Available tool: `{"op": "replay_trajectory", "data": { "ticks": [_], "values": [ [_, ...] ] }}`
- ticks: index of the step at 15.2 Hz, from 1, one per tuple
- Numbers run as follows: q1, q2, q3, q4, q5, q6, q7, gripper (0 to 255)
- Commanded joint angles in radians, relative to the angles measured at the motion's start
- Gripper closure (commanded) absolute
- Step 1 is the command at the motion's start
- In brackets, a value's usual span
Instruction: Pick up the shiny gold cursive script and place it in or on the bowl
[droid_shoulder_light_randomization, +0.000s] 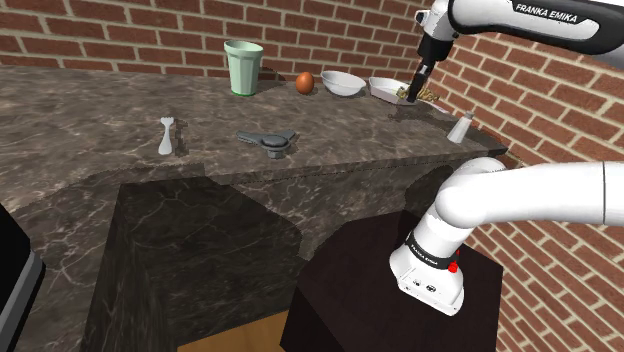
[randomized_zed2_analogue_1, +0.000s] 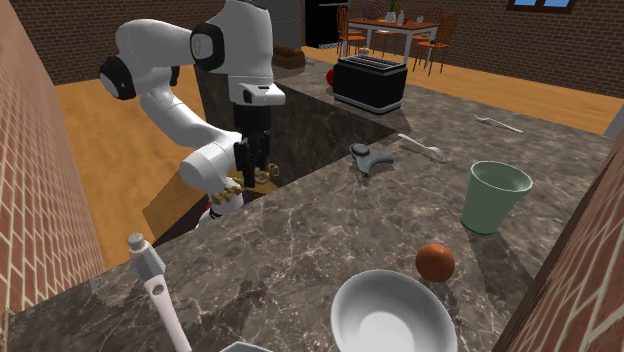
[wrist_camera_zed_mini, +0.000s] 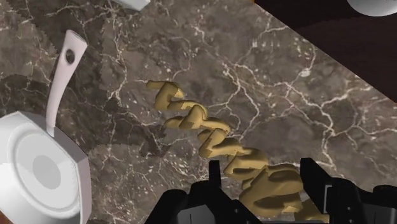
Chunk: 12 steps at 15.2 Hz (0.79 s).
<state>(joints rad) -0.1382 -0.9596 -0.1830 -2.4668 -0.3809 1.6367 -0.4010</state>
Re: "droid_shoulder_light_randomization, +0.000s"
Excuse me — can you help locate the white salt shaker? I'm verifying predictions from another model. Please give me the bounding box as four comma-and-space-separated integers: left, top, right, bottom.
446, 110, 476, 145

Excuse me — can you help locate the black grey appliance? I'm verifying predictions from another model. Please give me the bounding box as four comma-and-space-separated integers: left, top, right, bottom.
0, 203, 46, 352

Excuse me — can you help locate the white bowl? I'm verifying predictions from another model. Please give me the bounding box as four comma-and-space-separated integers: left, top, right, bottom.
320, 70, 367, 97

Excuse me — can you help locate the dark robot stand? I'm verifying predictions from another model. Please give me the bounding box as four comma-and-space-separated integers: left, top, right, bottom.
280, 209, 504, 352

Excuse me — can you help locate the grey garlic press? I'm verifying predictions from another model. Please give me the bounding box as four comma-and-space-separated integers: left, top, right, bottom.
235, 128, 298, 160

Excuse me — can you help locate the brown egg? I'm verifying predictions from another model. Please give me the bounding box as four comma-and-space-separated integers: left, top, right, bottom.
295, 71, 316, 96

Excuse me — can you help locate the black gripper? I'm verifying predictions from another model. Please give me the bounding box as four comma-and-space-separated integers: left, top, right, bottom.
405, 32, 457, 105

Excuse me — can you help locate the white small fork tool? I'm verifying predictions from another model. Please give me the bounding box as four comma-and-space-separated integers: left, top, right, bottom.
157, 116, 175, 157

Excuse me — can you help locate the white rectangular dish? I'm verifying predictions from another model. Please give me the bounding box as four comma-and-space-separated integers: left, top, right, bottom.
367, 76, 416, 106

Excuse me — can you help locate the golden brown food piece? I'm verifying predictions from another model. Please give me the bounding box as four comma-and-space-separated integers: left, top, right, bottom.
396, 86, 440, 104

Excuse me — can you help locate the pale green cup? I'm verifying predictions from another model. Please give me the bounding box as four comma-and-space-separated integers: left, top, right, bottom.
223, 39, 265, 97

